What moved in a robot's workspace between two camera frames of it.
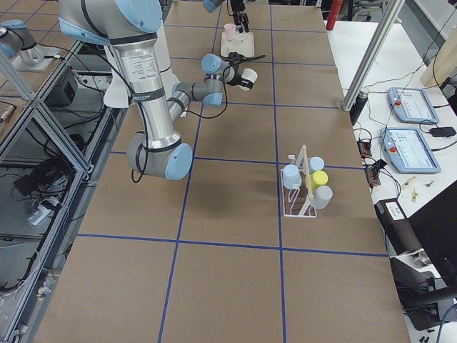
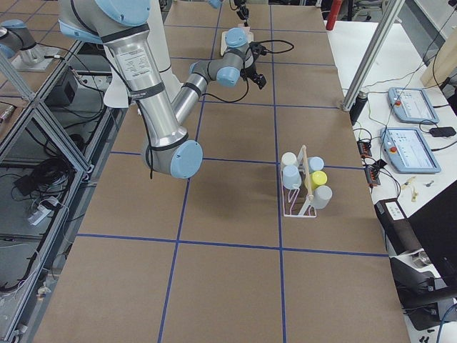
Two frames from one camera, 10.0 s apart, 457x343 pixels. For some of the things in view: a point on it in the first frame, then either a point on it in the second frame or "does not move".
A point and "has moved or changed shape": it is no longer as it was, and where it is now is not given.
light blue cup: (291, 176) does not move
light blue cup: (315, 163) does not move
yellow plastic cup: (318, 179) does not move
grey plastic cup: (322, 196) does not move
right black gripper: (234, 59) -> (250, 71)
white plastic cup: (249, 74) has moved or changed shape
